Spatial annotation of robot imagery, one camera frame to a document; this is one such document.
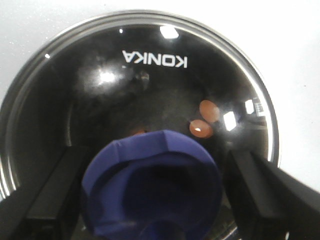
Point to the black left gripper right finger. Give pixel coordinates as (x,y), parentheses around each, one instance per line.
(267,203)

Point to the orange ham slices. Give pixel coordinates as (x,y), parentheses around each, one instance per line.
(193,120)

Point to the glass lid with blue knob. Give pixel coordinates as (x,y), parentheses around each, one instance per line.
(164,185)

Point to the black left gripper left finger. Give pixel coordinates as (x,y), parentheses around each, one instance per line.
(51,212)

